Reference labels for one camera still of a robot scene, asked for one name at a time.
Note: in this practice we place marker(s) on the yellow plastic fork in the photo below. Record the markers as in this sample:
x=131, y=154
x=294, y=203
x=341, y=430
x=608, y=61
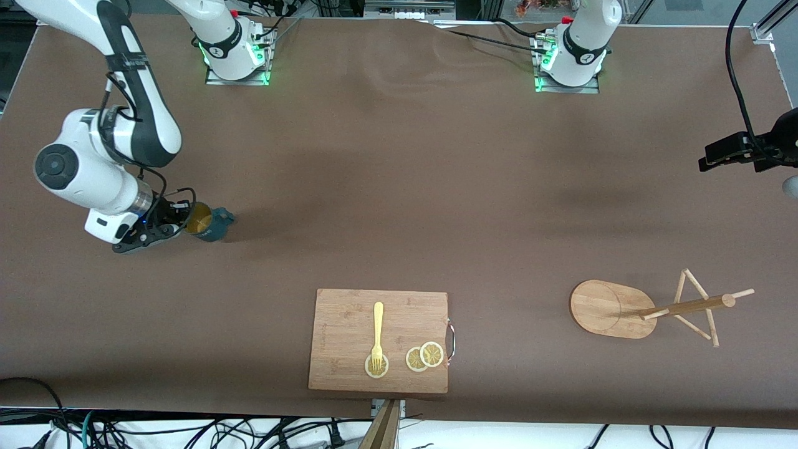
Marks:
x=378, y=324

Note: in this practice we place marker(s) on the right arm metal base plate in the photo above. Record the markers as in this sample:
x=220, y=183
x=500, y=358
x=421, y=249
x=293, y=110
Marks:
x=255, y=78

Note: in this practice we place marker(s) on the wooden cup rack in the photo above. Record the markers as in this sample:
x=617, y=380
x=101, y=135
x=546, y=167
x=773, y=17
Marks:
x=605, y=308

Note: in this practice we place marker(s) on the white power strip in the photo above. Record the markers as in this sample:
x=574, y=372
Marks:
x=408, y=9

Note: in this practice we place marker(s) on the bamboo cutting board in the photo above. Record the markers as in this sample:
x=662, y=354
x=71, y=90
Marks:
x=343, y=324

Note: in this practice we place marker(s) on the teal cup with yellow inside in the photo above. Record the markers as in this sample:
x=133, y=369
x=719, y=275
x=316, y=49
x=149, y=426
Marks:
x=215, y=232

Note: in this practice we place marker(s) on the brown table cover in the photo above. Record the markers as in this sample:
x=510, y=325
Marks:
x=399, y=187

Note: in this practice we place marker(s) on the wooden beam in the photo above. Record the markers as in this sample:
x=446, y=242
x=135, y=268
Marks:
x=383, y=433

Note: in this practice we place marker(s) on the lemon slice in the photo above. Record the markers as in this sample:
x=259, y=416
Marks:
x=431, y=354
x=369, y=370

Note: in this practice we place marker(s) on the metal table bracket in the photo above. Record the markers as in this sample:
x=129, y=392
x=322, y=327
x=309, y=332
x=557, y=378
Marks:
x=403, y=406

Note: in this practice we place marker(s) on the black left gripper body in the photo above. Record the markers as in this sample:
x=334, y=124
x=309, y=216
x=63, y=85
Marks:
x=765, y=151

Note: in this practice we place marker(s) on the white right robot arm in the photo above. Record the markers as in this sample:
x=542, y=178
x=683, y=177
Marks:
x=93, y=181

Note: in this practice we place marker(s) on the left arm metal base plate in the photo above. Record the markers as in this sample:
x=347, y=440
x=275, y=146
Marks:
x=589, y=90

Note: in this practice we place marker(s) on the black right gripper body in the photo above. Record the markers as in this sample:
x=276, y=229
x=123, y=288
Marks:
x=163, y=212

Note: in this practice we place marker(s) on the aluminium frame corner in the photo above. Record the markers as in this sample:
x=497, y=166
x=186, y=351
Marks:
x=770, y=28

